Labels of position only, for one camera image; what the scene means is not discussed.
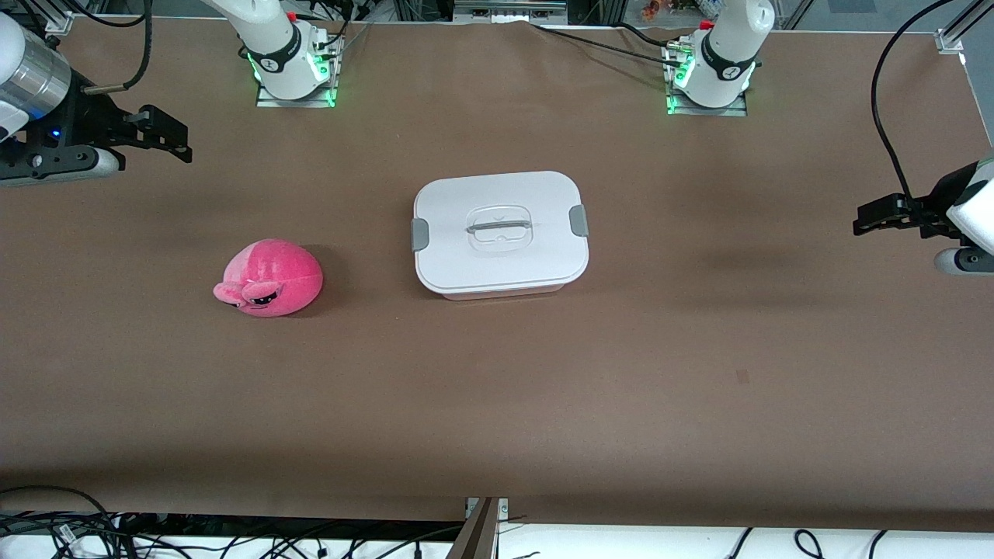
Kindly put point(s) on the pink plush toy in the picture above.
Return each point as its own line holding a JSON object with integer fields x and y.
{"x": 279, "y": 272}

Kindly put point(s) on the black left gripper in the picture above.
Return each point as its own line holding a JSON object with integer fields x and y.
{"x": 938, "y": 203}

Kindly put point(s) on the white box lid grey clips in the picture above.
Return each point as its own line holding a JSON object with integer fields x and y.
{"x": 466, "y": 264}

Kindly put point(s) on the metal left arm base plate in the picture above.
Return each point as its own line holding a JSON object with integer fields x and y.
{"x": 738, "y": 109}

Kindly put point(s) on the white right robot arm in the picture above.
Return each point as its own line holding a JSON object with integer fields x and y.
{"x": 276, "y": 46}

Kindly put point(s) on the grey metal device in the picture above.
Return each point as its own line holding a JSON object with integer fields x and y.
{"x": 509, "y": 11}

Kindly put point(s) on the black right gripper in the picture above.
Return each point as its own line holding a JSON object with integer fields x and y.
{"x": 87, "y": 123}

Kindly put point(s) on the brown table mat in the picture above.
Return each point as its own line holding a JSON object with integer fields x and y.
{"x": 497, "y": 404}

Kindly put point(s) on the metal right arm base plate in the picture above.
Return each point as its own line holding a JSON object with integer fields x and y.
{"x": 318, "y": 97}

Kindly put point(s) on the aluminium frame corner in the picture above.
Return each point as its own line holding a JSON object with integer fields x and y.
{"x": 58, "y": 23}
{"x": 950, "y": 40}

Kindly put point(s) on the brown frame post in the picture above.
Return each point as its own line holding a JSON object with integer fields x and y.
{"x": 475, "y": 536}

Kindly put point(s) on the pink translucent plastic box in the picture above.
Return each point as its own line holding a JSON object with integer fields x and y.
{"x": 505, "y": 294}

